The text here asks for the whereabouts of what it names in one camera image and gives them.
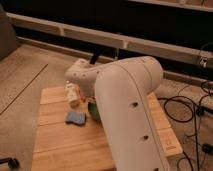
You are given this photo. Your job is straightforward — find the white plastic bottle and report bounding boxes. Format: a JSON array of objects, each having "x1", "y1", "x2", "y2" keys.
[{"x1": 65, "y1": 83, "x2": 79, "y2": 107}]

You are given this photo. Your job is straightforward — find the black chair caster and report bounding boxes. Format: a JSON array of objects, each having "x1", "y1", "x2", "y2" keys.
[{"x1": 0, "y1": 158, "x2": 20, "y2": 169}]

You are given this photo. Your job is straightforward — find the blue sponge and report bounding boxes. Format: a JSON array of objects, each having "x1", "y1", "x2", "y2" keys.
[{"x1": 65, "y1": 112, "x2": 86, "y2": 126}]

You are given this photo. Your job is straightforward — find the white shelf rail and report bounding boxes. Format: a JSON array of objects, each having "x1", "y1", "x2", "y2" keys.
[{"x1": 6, "y1": 12, "x2": 213, "y2": 66}]

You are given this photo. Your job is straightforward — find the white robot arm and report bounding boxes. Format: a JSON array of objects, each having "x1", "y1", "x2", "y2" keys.
[{"x1": 65, "y1": 56, "x2": 170, "y2": 171}]

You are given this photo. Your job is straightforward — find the green ceramic bowl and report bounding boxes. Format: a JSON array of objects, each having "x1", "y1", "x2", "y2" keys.
[{"x1": 88, "y1": 103, "x2": 101, "y2": 122}]

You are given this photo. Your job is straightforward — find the orange carrot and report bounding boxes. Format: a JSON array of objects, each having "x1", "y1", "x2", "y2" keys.
[{"x1": 80, "y1": 95, "x2": 86, "y2": 102}]

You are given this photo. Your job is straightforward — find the black floor cables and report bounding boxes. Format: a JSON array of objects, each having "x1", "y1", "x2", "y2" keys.
[{"x1": 157, "y1": 41, "x2": 213, "y2": 171}]

